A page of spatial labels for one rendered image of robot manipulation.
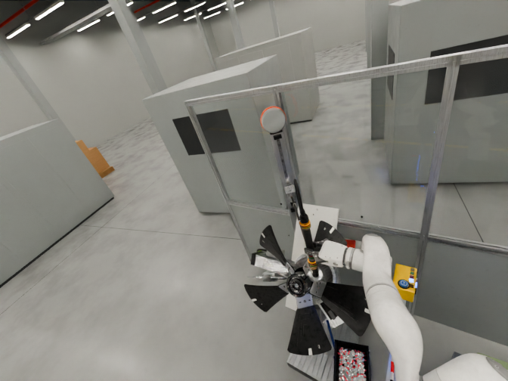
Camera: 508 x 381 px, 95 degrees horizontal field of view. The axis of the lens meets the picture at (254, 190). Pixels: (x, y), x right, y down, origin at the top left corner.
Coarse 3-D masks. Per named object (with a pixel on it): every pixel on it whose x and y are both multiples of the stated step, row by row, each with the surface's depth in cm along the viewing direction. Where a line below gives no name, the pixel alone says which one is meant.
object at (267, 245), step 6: (270, 228) 133; (264, 234) 140; (270, 234) 134; (264, 240) 143; (270, 240) 136; (276, 240) 131; (264, 246) 146; (270, 246) 139; (276, 246) 132; (276, 252) 135; (282, 252) 129; (282, 258) 130
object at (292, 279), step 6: (300, 270) 132; (294, 276) 122; (300, 276) 120; (306, 276) 123; (288, 282) 124; (294, 282) 123; (300, 282) 120; (306, 282) 119; (312, 282) 127; (288, 288) 124; (294, 288) 122; (300, 288) 120; (306, 288) 118; (294, 294) 122; (300, 294) 120
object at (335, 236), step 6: (324, 222) 126; (318, 228) 129; (330, 228) 121; (318, 234) 128; (324, 234) 123; (330, 234) 119; (336, 234) 116; (318, 240) 125; (330, 240) 118; (336, 240) 115; (342, 240) 112; (318, 258) 119
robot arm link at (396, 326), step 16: (384, 288) 64; (368, 304) 63; (384, 304) 57; (400, 304) 57; (384, 320) 54; (400, 320) 53; (384, 336) 54; (400, 336) 51; (416, 336) 51; (400, 352) 51; (416, 352) 50; (400, 368) 51; (416, 368) 49
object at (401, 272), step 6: (396, 264) 133; (396, 270) 130; (402, 270) 129; (408, 270) 128; (414, 270) 127; (396, 276) 127; (402, 276) 126; (408, 276) 125; (414, 276) 124; (396, 282) 124; (408, 282) 122; (414, 282) 122; (402, 288) 121; (408, 288) 120; (414, 288) 119; (402, 294) 122; (408, 294) 120; (408, 300) 123
